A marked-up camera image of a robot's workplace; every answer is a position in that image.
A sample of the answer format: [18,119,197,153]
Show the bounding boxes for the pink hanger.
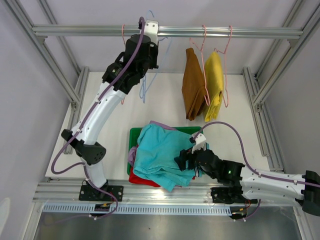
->
[214,25,233,108]
[189,24,211,107]
[121,24,126,105]

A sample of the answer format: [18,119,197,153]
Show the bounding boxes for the teal trousers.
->
[133,123,203,192]

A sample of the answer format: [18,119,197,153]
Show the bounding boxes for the brown trousers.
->
[181,47,208,121]

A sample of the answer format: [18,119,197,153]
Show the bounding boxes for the red trousers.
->
[129,167,202,192]

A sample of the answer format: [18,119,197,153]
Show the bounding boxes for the purple trousers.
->
[127,120,177,169]

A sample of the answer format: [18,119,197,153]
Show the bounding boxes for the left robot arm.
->
[61,33,159,201]

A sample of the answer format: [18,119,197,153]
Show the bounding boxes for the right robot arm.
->
[174,149,320,216]

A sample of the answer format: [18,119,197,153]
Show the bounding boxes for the yellow trousers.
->
[204,51,224,122]

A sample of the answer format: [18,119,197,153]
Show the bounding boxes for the green plastic tray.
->
[126,126,201,176]

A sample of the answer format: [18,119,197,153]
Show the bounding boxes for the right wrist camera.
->
[190,133,207,154]

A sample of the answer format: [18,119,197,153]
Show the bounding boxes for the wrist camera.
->
[138,17,159,46]
[190,133,207,154]

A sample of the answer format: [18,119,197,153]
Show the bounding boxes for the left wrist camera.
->
[138,17,159,46]

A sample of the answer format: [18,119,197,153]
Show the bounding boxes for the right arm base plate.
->
[210,187,258,205]

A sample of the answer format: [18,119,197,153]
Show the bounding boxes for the white slotted cable duct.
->
[42,203,232,216]

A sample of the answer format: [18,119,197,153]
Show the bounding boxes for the aluminium right frame posts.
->
[242,0,320,173]

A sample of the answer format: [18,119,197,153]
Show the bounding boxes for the aluminium frame posts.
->
[4,0,91,153]
[242,0,320,173]

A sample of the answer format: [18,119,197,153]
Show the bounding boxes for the aluminium hanging rail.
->
[33,24,304,40]

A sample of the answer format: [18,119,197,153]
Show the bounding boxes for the aluminium left frame posts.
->
[4,0,91,153]

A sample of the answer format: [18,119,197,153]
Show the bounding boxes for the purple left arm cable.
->
[51,16,146,222]

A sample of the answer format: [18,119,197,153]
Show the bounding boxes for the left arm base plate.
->
[78,185,124,202]

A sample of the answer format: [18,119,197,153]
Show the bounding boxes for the aluminium front frame rail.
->
[32,178,306,207]

